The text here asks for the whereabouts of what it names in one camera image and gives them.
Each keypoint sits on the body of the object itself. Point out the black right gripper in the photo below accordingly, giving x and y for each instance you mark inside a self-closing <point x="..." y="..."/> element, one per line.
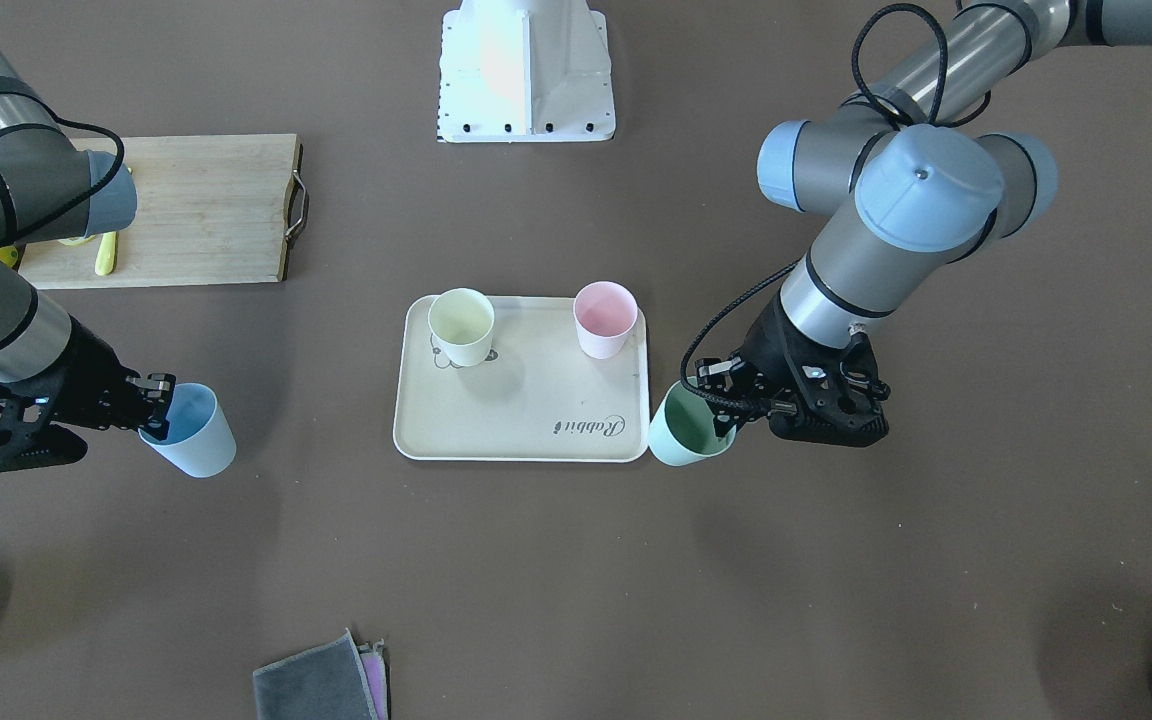
<point x="88" y="380"/>

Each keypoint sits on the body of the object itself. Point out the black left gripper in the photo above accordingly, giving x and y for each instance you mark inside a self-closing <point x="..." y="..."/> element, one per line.
<point x="774" y="350"/>

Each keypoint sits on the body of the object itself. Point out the blue plastic cup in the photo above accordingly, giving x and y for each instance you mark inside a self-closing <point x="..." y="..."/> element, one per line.
<point x="199" y="441"/>

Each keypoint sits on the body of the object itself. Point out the green plastic cup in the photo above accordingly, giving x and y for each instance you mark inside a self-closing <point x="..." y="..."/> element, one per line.
<point x="683" y="429"/>

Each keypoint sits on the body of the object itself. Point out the pink plastic cup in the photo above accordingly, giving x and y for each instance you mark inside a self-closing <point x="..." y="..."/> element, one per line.
<point x="605" y="313"/>

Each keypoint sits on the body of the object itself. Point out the pale yellow plastic cup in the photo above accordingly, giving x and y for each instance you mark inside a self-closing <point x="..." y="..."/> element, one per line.
<point x="462" y="324"/>

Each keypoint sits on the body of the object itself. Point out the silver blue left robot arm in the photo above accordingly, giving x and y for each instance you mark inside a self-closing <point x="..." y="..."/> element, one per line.
<point x="904" y="192"/>

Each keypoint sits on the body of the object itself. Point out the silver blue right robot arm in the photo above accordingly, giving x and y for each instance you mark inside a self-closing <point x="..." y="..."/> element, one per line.
<point x="49" y="190"/>

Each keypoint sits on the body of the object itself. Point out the cream plastic tray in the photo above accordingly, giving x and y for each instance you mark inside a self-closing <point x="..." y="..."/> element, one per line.
<point x="538" y="397"/>

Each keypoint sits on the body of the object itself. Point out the yellow plastic knife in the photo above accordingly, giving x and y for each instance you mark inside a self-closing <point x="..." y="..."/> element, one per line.
<point x="105" y="262"/>

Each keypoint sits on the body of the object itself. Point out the wooden cutting board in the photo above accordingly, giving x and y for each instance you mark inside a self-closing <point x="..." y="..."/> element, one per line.
<point x="212" y="209"/>

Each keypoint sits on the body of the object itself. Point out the yellow lemon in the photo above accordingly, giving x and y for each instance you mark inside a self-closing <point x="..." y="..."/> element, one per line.
<point x="10" y="256"/>

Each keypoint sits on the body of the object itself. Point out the grey folded cloth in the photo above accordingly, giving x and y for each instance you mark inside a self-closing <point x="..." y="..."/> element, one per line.
<point x="342" y="679"/>

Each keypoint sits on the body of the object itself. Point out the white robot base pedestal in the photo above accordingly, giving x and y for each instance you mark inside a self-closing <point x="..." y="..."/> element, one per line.
<point x="525" y="72"/>

